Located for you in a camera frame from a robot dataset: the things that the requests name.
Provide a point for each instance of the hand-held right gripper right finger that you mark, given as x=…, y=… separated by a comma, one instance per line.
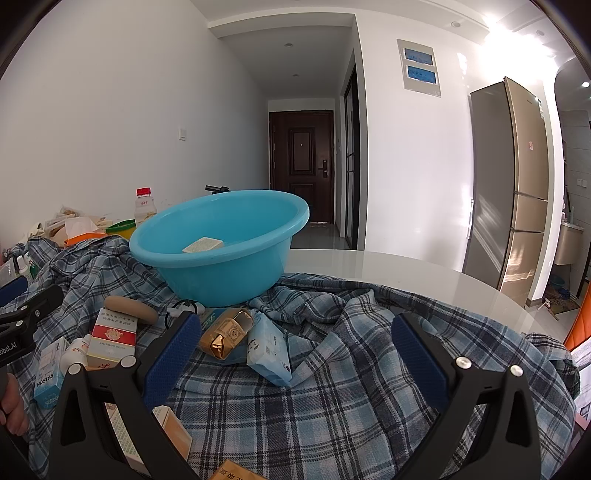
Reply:
x=418, y=364

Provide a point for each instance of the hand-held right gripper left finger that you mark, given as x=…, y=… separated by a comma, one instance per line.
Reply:
x=173, y=355

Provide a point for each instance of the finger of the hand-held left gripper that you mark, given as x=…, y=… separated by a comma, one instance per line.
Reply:
x=14, y=288
x=37, y=302

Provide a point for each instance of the light blue white box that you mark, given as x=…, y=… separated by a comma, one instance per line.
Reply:
x=46, y=378

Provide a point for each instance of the white plastic bottle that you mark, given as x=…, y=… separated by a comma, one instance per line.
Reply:
x=76, y=353

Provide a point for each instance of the gold blue cigarette pack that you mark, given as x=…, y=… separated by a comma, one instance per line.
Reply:
x=226, y=334
x=171, y=429

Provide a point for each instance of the blue plastic basin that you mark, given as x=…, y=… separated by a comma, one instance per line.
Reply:
x=221, y=277

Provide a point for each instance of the person's left hand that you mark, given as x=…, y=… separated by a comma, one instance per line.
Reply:
x=11, y=401

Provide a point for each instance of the small white green bottle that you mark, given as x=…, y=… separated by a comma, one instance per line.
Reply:
x=28, y=265

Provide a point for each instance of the red white cigarette pack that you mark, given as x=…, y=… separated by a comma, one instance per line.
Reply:
x=111, y=337

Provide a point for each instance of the beige cloth bags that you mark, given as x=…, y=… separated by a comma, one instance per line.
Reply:
x=55, y=221

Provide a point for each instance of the orange white tissue pack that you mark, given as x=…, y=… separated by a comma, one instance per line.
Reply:
x=83, y=230

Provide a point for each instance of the light blue tissue pack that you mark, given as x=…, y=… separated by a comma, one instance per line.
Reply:
x=270, y=355

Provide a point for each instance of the green yellow bowl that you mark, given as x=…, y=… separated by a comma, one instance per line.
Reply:
x=121, y=228

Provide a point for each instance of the beige flat block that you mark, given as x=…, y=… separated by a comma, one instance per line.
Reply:
x=203, y=244

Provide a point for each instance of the blue plaid cloth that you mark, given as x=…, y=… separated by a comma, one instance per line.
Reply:
x=300, y=415

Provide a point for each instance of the yellow printed box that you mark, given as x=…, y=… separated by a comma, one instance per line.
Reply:
x=235, y=471

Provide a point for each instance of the red cap milk bottle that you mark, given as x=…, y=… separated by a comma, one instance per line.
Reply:
x=144, y=207

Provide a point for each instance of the orange chair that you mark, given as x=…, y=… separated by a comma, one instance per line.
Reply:
x=579, y=327

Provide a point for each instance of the black bicycle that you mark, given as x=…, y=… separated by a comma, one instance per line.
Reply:
x=217, y=189

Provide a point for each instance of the beige washbasin cabinet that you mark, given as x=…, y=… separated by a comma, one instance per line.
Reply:
x=565, y=244

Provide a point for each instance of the gold refrigerator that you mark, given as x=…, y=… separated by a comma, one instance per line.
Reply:
x=512, y=184

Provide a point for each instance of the black framed glass door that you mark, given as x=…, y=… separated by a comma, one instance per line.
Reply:
x=352, y=161

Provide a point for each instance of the dark brown door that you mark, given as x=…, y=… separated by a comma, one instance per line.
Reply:
x=302, y=166

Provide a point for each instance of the grey wall panel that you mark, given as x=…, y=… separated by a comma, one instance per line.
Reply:
x=418, y=67

